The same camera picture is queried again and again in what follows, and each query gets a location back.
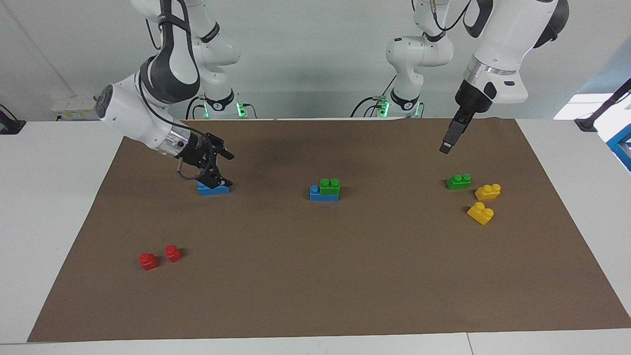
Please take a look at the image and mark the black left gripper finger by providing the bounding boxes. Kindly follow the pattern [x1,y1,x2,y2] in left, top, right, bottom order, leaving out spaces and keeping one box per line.
[439,113,474,155]

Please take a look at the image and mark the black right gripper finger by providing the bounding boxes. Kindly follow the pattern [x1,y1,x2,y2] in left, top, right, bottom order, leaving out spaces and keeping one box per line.
[207,134,235,160]
[197,165,233,190]

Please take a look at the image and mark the blue three-stud block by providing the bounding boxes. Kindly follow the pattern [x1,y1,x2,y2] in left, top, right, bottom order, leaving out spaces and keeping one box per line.
[198,181,231,196]
[310,185,340,202]

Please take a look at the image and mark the yellow two-stud block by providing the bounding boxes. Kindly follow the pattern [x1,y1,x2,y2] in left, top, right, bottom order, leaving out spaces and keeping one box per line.
[475,183,502,201]
[467,202,494,226]

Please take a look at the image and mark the black angled stand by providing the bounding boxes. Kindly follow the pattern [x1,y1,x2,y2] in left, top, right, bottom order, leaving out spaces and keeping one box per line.
[574,79,631,133]

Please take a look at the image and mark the white power strip box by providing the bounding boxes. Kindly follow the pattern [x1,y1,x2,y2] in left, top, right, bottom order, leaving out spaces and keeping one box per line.
[51,96,106,120]

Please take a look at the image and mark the brown table mat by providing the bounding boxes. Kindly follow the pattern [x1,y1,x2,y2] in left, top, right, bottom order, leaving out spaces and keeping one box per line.
[27,117,631,343]

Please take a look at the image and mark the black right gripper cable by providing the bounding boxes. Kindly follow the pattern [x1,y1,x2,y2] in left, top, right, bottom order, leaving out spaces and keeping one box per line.
[138,74,217,181]

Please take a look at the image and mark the black base cable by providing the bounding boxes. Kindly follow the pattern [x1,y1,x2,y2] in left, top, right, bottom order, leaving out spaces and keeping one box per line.
[350,74,398,119]
[185,95,208,119]

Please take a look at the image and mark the blue metal frame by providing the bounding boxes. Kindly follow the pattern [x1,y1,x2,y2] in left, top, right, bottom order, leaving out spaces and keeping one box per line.
[606,123,631,172]

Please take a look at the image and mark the black clamp mount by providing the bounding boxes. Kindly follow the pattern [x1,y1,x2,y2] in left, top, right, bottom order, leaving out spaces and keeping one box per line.
[0,105,26,135]

